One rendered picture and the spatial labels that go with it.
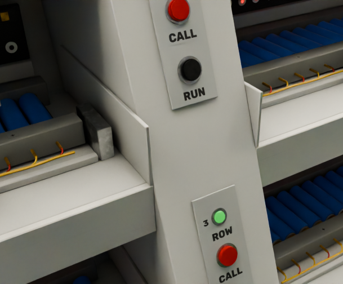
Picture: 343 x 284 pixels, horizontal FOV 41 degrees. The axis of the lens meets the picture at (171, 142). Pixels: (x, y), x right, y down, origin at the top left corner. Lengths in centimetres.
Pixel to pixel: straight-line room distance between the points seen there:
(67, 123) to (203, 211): 13
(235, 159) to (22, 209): 17
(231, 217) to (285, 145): 8
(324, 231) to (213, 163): 22
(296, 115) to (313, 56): 9
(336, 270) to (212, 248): 20
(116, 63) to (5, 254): 15
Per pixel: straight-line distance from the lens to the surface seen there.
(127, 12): 33
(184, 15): 34
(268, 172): 41
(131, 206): 34
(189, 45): 34
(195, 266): 38
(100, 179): 35
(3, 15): 46
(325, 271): 54
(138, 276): 46
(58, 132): 38
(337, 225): 56
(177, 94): 34
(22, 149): 38
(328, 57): 52
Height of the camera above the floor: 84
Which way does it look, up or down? 13 degrees down
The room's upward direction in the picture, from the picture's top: 12 degrees counter-clockwise
